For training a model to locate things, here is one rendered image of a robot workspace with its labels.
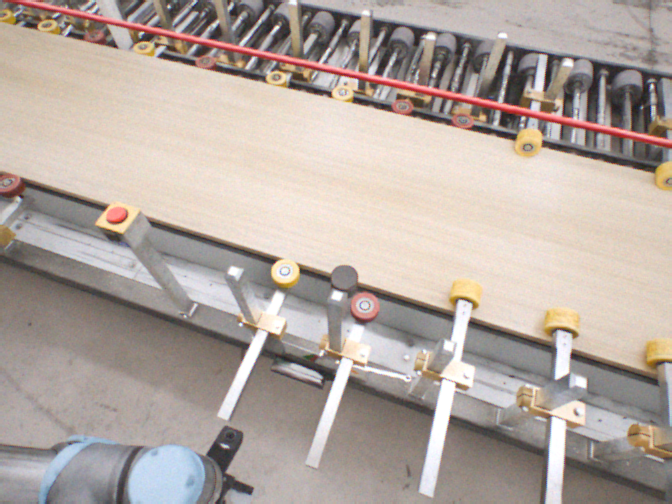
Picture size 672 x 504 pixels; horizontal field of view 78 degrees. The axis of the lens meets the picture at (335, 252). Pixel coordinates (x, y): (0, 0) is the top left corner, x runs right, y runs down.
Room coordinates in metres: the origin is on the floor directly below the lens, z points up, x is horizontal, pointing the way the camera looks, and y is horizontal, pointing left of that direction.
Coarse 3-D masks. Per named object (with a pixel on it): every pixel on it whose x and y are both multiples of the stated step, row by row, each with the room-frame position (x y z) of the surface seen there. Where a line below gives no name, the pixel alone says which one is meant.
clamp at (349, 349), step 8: (320, 344) 0.37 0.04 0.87; (328, 344) 0.37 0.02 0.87; (344, 344) 0.37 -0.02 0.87; (352, 344) 0.37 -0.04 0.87; (360, 344) 0.37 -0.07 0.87; (328, 352) 0.35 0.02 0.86; (336, 352) 0.34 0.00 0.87; (344, 352) 0.34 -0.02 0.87; (352, 352) 0.34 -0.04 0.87; (368, 352) 0.34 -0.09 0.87; (360, 360) 0.32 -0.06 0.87
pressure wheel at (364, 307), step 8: (360, 296) 0.49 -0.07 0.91; (368, 296) 0.49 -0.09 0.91; (352, 304) 0.47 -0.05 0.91; (360, 304) 0.47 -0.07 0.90; (368, 304) 0.47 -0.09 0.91; (376, 304) 0.47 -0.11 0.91; (352, 312) 0.44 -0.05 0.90; (360, 312) 0.44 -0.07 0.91; (368, 312) 0.44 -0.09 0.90; (376, 312) 0.44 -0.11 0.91; (360, 320) 0.43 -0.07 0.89; (368, 320) 0.43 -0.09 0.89
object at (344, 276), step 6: (336, 270) 0.43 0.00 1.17; (342, 270) 0.43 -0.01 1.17; (348, 270) 0.43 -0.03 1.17; (354, 270) 0.43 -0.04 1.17; (336, 276) 0.41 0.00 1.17; (342, 276) 0.41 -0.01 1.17; (348, 276) 0.41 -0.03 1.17; (354, 276) 0.41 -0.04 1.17; (336, 282) 0.40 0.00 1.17; (342, 282) 0.40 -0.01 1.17; (348, 282) 0.40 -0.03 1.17; (354, 282) 0.40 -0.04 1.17
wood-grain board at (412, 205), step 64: (0, 64) 1.56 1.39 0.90; (64, 64) 1.56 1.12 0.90; (128, 64) 1.55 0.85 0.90; (0, 128) 1.18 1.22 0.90; (64, 128) 1.17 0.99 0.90; (128, 128) 1.17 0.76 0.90; (192, 128) 1.17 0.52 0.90; (256, 128) 1.17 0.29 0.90; (320, 128) 1.17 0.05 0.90; (384, 128) 1.17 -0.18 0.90; (448, 128) 1.17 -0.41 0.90; (64, 192) 0.89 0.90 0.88; (128, 192) 0.87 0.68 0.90; (192, 192) 0.87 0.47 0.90; (256, 192) 0.87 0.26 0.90; (320, 192) 0.87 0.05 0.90; (384, 192) 0.87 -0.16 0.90; (448, 192) 0.87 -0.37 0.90; (512, 192) 0.87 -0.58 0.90; (576, 192) 0.86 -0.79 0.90; (640, 192) 0.86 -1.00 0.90; (320, 256) 0.62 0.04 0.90; (384, 256) 0.62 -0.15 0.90; (448, 256) 0.62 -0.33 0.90; (512, 256) 0.62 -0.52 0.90; (576, 256) 0.62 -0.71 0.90; (640, 256) 0.62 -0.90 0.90; (512, 320) 0.42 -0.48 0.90; (640, 320) 0.42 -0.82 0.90
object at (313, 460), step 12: (360, 324) 0.43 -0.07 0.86; (360, 336) 0.39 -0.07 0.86; (348, 360) 0.33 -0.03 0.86; (348, 372) 0.29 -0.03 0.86; (336, 384) 0.26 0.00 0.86; (336, 396) 0.23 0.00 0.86; (336, 408) 0.20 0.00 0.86; (324, 420) 0.18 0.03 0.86; (324, 432) 0.15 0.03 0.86; (312, 444) 0.12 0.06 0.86; (324, 444) 0.12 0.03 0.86; (312, 456) 0.10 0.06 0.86
